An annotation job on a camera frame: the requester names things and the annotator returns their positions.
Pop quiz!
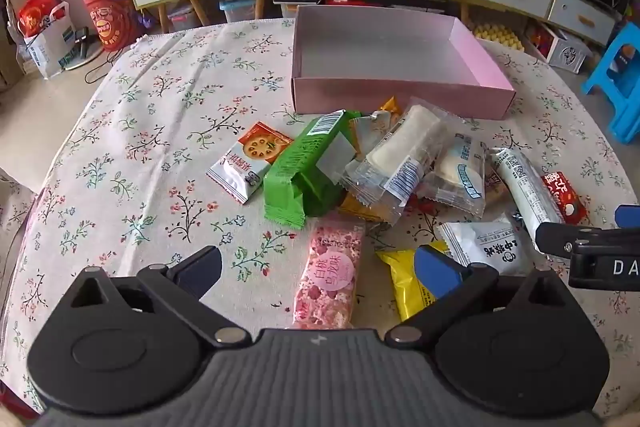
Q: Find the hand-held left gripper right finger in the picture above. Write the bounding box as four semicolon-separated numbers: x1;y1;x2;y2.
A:
382;244;568;350

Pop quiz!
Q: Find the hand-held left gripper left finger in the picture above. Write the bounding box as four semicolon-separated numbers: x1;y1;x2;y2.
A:
65;246;251;348

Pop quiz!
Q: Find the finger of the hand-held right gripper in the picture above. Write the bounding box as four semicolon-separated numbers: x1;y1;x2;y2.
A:
615;205;640;228
534;222;640;255

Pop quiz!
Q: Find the yellow snack packet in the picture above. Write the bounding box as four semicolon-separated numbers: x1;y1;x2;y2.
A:
376;241;451;323

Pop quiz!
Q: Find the red snack packet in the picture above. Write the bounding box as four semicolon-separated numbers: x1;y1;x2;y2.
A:
540;171;588;224

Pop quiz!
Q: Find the long white snack packet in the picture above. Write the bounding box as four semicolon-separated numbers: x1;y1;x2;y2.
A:
487;147;566;238

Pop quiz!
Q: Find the white black print packet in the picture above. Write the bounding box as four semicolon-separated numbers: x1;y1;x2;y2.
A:
435;214;536;278

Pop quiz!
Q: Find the mustard snack packet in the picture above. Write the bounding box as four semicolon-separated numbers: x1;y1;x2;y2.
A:
337;96;405;225

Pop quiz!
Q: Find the clear white pastry packet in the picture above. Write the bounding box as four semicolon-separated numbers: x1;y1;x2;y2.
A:
417;132;488;218

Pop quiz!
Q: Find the pink speckled snack packet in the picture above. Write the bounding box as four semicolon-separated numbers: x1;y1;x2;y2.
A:
292;219;366;330

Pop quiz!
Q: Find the clear white cake packet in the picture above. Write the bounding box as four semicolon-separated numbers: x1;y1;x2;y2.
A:
341;97;451;225

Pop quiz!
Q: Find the white orange cracker packet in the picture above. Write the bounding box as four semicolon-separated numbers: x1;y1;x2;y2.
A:
206;122;295;205

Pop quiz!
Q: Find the green snack packet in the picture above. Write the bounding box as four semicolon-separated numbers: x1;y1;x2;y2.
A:
263;109;362;229

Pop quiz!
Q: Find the tan cracker packet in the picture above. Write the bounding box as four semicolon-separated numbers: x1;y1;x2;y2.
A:
349;112;392;158

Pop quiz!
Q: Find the pink cardboard box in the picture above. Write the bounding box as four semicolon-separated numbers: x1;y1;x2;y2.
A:
291;5;517;120

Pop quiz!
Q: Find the blue plastic stool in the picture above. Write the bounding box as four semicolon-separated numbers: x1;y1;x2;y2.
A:
581;23;640;144

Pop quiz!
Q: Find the floral tablecloth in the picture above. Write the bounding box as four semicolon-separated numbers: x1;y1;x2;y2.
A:
0;19;640;413

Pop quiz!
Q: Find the white red printed box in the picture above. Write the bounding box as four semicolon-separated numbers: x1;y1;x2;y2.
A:
525;21;593;75

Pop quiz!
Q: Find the yellow egg tray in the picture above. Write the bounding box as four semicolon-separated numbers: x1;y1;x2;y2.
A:
472;23;526;52

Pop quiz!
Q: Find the clear bin blue lid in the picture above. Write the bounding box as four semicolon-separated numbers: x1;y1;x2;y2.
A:
220;0;256;25

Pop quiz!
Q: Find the red printed bag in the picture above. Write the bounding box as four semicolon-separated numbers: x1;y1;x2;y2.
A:
82;0;138;52

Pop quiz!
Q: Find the white shopping bag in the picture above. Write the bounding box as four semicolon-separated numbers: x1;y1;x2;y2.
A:
17;0;76;80

